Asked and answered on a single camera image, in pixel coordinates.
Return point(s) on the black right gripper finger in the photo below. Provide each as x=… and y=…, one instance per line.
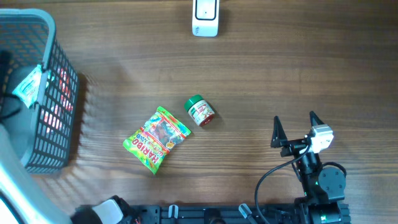
x=279, y=138
x=315, y=120

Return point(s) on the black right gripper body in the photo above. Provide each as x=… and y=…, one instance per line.
x=292, y=147

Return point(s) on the green lidded jar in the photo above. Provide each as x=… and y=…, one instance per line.
x=199, y=110

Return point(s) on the Haribo gummy candy bag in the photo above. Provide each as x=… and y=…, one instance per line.
x=153, y=141

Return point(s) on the grey plastic shopping basket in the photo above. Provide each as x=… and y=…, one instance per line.
x=39, y=89

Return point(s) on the teal tissue packet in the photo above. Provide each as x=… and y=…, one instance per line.
x=26, y=84

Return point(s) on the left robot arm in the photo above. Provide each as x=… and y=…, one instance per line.
x=29, y=203

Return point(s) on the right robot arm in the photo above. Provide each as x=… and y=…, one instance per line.
x=323, y=183

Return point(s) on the white barcode scanner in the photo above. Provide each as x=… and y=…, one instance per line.
x=205, y=18

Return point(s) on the black mounting rail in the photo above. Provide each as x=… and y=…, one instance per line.
x=274, y=213

